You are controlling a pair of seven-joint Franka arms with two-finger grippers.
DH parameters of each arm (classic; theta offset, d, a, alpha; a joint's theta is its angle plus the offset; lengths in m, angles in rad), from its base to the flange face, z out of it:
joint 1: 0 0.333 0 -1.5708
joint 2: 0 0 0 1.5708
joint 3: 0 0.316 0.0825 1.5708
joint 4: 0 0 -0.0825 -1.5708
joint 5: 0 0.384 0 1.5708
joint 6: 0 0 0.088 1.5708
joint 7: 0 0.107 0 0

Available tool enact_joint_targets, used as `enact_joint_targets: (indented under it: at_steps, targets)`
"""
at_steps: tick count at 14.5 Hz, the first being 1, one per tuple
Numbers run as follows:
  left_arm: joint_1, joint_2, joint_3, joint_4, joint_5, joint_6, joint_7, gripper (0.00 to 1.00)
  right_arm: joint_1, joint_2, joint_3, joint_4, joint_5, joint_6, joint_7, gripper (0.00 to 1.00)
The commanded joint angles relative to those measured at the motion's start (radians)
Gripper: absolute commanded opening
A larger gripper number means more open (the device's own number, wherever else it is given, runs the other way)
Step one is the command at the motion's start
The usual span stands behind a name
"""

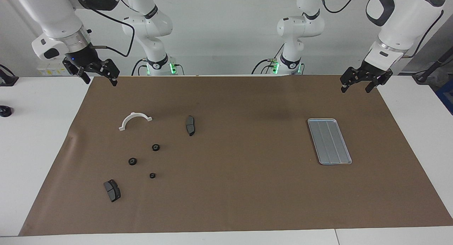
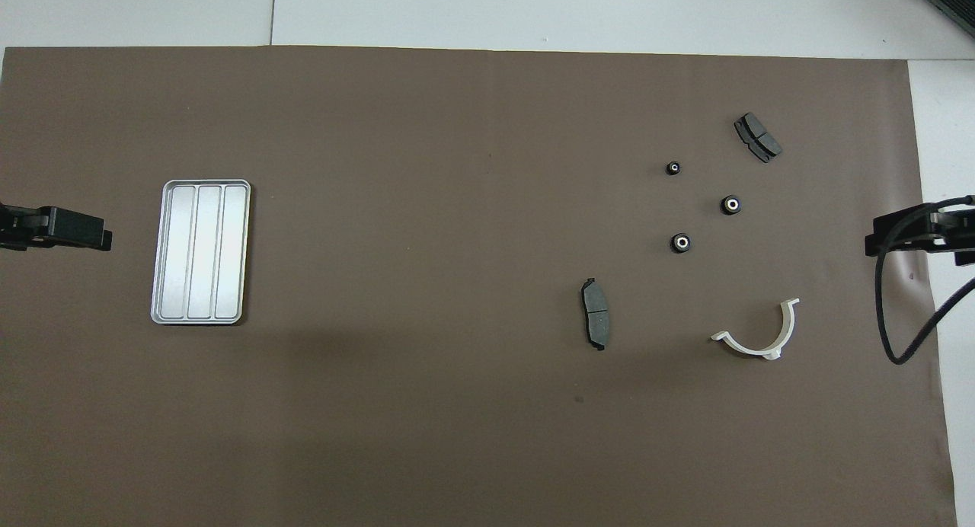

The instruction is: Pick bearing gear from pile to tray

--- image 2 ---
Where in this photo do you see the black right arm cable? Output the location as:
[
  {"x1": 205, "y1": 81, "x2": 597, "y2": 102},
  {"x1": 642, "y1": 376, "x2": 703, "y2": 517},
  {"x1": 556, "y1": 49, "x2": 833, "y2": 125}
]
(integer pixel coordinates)
[{"x1": 874, "y1": 196, "x2": 975, "y2": 366}]

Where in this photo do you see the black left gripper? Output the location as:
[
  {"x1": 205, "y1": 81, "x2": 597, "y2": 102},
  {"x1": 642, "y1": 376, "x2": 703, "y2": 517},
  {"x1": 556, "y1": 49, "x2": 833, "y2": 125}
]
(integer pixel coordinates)
[{"x1": 0, "y1": 204, "x2": 113, "y2": 251}]

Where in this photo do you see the silver ribbed metal tray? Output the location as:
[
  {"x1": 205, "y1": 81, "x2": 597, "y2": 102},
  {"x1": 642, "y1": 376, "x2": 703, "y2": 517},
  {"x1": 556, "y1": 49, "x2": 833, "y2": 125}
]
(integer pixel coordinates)
[{"x1": 150, "y1": 179, "x2": 252, "y2": 326}]

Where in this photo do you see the white semicircular plastic bracket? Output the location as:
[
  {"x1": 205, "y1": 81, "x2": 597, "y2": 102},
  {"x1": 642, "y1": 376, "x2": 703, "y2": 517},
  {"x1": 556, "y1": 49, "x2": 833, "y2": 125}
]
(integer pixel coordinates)
[{"x1": 710, "y1": 298, "x2": 801, "y2": 361}]

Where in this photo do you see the short dark grey brake pad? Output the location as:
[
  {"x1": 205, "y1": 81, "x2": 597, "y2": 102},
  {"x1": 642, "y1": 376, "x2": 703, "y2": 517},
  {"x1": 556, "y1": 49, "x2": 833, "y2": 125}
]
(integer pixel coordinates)
[{"x1": 734, "y1": 112, "x2": 783, "y2": 164}]

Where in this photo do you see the long dark grey brake pad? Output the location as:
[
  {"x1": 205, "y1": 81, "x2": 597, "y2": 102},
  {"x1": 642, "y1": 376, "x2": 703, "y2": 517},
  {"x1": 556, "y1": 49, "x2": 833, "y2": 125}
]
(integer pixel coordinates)
[{"x1": 580, "y1": 277, "x2": 612, "y2": 351}]

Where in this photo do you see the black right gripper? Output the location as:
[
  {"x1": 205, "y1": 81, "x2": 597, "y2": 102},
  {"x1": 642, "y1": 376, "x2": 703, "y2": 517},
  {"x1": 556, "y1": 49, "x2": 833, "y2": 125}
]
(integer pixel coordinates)
[{"x1": 865, "y1": 197, "x2": 975, "y2": 267}]

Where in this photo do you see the brown paper table mat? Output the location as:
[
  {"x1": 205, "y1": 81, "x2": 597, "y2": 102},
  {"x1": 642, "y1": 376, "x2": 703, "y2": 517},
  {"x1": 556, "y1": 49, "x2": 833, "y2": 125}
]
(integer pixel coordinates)
[{"x1": 0, "y1": 46, "x2": 958, "y2": 527}]

